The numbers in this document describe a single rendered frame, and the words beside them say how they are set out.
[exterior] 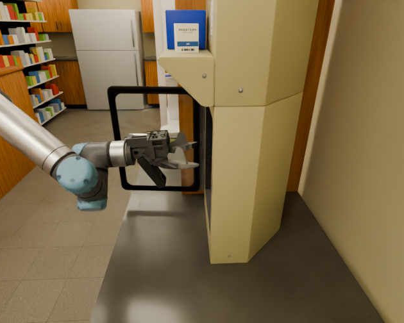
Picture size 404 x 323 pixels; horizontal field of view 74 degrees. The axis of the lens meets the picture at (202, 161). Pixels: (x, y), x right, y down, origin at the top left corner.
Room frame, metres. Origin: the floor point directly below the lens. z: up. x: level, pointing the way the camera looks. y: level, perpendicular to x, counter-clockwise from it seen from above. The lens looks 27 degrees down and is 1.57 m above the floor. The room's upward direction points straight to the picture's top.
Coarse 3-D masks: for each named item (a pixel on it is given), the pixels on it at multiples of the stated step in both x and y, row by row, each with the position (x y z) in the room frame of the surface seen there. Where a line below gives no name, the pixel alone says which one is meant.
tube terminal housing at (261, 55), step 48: (240, 0) 0.57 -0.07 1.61; (288, 0) 0.61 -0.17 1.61; (240, 48) 0.57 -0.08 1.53; (288, 48) 0.63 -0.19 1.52; (240, 96) 0.57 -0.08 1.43; (288, 96) 0.66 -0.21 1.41; (240, 144) 0.57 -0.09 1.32; (288, 144) 0.69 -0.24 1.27; (240, 192) 0.57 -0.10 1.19; (240, 240) 0.57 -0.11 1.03
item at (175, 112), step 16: (128, 96) 0.88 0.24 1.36; (144, 96) 0.88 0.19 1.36; (160, 96) 0.88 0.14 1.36; (176, 96) 0.88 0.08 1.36; (128, 112) 0.88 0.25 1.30; (144, 112) 0.88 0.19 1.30; (160, 112) 0.88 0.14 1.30; (176, 112) 0.88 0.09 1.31; (192, 112) 0.88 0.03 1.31; (128, 128) 0.88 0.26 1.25; (144, 128) 0.88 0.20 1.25; (160, 128) 0.88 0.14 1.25; (176, 128) 0.88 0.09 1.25; (192, 128) 0.88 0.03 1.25; (192, 160) 0.88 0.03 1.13; (128, 176) 0.89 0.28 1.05; (144, 176) 0.88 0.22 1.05; (176, 176) 0.88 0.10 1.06; (192, 176) 0.88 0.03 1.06
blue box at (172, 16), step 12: (168, 12) 0.75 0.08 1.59; (180, 12) 0.75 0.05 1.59; (192, 12) 0.75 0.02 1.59; (204, 12) 0.76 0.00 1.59; (168, 24) 0.75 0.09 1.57; (204, 24) 0.76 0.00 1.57; (168, 36) 0.75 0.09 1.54; (204, 36) 0.76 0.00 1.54; (168, 48) 0.75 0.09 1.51; (204, 48) 0.76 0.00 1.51
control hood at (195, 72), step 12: (168, 60) 0.56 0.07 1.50; (180, 60) 0.56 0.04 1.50; (192, 60) 0.57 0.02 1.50; (204, 60) 0.57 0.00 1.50; (168, 72) 0.57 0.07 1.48; (180, 72) 0.56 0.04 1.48; (192, 72) 0.57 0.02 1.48; (204, 72) 0.57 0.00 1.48; (180, 84) 0.57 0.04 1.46; (192, 84) 0.57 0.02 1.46; (204, 84) 0.57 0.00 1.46; (192, 96) 0.57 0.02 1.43; (204, 96) 0.57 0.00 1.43
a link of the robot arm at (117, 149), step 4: (120, 140) 0.71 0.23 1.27; (124, 140) 0.70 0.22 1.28; (112, 144) 0.68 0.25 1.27; (116, 144) 0.68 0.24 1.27; (120, 144) 0.68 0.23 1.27; (124, 144) 0.68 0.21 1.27; (112, 148) 0.67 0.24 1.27; (116, 148) 0.67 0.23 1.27; (120, 148) 0.67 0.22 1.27; (124, 148) 0.68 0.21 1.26; (112, 152) 0.66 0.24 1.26; (116, 152) 0.66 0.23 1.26; (120, 152) 0.66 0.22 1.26; (124, 152) 0.67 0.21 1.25; (112, 156) 0.66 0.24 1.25; (116, 156) 0.66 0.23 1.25; (120, 156) 0.66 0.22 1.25; (124, 156) 0.66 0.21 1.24; (112, 160) 0.66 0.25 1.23; (116, 160) 0.66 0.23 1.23; (120, 160) 0.66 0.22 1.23; (124, 160) 0.66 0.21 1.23; (112, 164) 0.66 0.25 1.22; (116, 164) 0.66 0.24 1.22; (120, 164) 0.66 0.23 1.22; (124, 164) 0.66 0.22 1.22
